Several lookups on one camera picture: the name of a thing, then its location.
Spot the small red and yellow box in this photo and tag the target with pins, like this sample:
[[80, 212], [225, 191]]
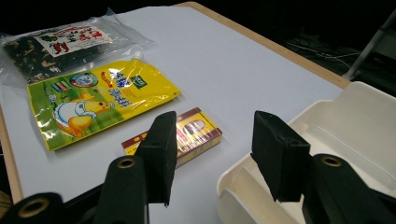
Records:
[[196, 130]]

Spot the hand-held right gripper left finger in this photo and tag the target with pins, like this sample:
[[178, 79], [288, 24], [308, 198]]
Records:
[[160, 146]]

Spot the clear packet of dark dried food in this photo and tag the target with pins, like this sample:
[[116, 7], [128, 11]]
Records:
[[28, 53]]

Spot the white plastic container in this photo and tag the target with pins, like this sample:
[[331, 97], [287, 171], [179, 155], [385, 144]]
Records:
[[351, 124]]

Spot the yellow spout pouch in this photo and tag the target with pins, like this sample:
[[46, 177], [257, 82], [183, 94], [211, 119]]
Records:
[[93, 99]]

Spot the grey metal stand leg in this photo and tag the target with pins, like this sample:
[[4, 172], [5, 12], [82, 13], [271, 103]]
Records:
[[369, 46]]

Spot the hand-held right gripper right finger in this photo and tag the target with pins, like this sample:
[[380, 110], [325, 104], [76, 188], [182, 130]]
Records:
[[277, 155]]

